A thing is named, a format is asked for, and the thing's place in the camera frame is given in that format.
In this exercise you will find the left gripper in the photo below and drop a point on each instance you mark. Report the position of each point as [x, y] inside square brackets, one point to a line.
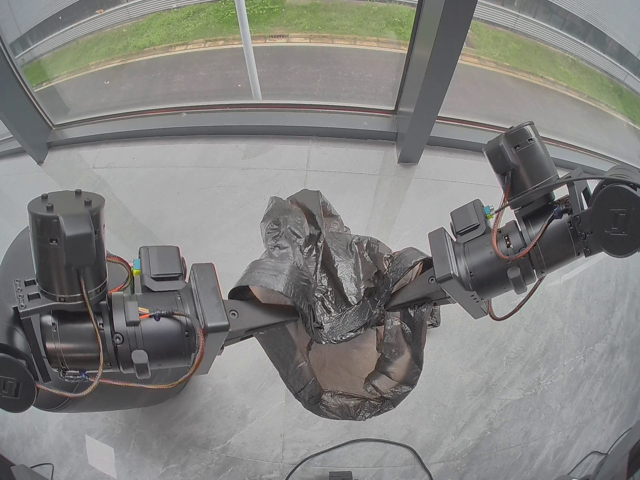
[165, 333]

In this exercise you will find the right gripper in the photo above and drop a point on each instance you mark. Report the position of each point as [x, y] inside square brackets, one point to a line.
[485, 263]

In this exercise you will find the black plastic bag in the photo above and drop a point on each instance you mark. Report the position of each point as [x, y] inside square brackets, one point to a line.
[340, 268]

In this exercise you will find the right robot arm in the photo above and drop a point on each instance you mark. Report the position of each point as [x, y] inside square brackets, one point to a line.
[530, 168]

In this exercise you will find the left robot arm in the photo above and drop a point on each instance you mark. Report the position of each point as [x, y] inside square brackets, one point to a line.
[65, 248]

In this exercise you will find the window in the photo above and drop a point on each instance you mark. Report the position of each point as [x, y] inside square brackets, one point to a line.
[430, 68]

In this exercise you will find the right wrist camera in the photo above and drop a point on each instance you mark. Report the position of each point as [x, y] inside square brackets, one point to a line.
[470, 220]

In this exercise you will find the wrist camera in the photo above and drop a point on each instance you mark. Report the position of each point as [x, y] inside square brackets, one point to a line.
[470, 220]
[160, 268]

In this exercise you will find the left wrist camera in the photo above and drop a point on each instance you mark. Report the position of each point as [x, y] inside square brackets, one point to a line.
[160, 268]

